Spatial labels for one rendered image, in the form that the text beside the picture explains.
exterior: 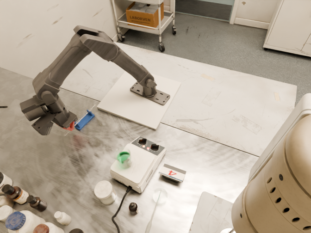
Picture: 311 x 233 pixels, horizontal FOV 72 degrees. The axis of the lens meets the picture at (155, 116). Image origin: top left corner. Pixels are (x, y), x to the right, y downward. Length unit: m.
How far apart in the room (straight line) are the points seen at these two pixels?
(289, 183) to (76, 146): 0.85
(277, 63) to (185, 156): 2.31
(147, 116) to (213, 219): 0.49
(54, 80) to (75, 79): 0.50
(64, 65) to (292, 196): 0.69
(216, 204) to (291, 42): 2.53
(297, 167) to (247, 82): 1.02
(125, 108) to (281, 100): 0.74
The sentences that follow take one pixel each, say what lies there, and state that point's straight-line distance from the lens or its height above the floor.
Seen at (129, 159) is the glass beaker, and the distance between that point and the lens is 0.72.
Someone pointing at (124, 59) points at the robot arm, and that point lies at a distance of 0.83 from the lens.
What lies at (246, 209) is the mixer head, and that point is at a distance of 0.33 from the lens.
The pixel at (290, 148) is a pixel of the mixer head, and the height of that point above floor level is 1.51.
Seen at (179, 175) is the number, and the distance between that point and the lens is 0.81.
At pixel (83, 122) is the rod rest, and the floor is 0.91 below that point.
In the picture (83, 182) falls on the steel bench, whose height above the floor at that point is 0.90.
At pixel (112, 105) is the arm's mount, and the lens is 1.04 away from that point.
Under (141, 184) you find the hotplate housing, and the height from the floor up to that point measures 0.97.
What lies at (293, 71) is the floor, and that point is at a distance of 2.97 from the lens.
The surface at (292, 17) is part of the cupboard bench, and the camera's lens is 2.95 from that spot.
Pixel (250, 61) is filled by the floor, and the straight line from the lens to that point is 2.93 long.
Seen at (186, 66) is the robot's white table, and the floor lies 0.90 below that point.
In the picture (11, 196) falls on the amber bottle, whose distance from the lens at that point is 0.89.
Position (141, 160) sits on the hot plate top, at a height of 0.99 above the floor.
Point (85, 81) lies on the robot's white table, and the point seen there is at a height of 0.90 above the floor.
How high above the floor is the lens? 1.67
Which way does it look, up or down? 51 degrees down
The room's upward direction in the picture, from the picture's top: 4 degrees counter-clockwise
